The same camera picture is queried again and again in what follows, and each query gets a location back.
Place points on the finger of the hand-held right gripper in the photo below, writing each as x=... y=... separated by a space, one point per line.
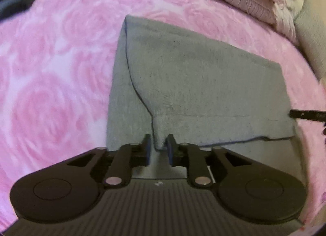
x=308 y=115

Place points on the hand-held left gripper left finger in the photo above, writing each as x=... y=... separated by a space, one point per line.
x=147 y=149

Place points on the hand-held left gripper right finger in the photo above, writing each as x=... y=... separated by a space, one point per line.
x=170 y=150

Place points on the grey sweatshirt with black print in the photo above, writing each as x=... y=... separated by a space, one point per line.
x=191 y=78

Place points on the pink rose bed sheet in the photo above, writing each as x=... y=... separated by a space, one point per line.
x=51 y=85

